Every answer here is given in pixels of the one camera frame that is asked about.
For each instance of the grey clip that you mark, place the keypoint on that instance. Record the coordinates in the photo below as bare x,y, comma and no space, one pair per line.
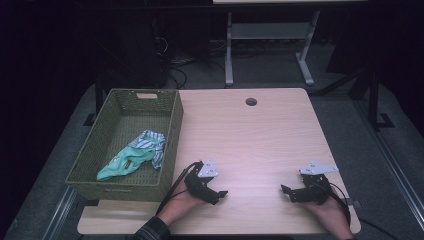
354,203

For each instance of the person's right hand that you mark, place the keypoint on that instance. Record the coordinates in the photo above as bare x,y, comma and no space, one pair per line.
333,216

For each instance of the black metal post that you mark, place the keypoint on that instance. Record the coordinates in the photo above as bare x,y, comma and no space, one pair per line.
98,96
373,100

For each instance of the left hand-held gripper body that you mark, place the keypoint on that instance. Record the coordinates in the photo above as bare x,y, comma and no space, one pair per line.
196,186

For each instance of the green woven basket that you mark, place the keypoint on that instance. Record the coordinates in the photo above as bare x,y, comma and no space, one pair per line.
133,100

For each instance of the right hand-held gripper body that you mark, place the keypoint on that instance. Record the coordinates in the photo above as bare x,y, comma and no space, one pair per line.
315,191

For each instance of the grey metal stand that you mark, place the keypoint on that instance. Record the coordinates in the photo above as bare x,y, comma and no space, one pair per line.
266,30

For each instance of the teal striped pet garment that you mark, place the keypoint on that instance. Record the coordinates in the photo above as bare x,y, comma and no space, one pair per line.
128,161

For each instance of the metal floor rail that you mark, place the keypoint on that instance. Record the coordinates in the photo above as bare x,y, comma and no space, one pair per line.
390,166
60,213

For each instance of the person's left hand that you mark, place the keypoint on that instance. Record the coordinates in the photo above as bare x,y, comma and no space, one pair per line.
178,205

